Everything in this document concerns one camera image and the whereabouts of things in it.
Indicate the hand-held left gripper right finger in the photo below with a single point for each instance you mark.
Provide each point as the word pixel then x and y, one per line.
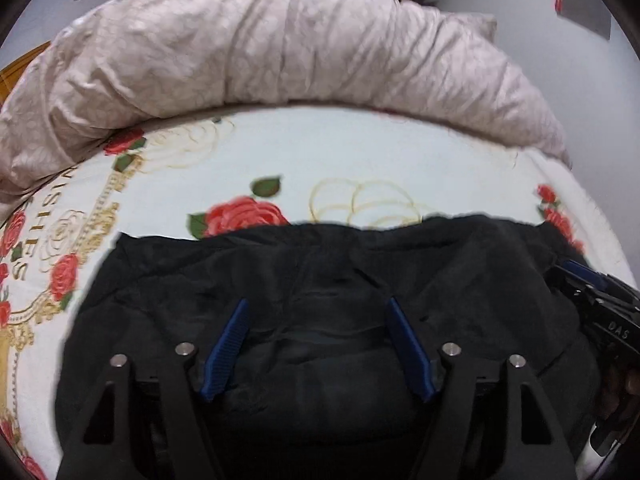
pixel 411 355

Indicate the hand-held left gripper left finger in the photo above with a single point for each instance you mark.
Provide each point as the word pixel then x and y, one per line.
pixel 225 355

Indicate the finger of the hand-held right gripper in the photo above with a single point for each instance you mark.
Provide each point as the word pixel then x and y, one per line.
pixel 582 272

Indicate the black padded jacket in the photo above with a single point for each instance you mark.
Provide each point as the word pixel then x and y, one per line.
pixel 325 280

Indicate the person's right hand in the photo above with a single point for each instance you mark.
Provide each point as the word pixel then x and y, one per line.
pixel 620 387

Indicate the white floral blanket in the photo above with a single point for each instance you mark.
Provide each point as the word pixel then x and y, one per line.
pixel 400 155

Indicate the pink quilt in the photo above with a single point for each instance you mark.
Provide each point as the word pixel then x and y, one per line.
pixel 300 45

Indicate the wooden headboard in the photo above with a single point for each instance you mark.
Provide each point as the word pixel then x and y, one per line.
pixel 17 70

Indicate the grey wall hanging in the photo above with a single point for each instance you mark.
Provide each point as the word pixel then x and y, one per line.
pixel 582 5

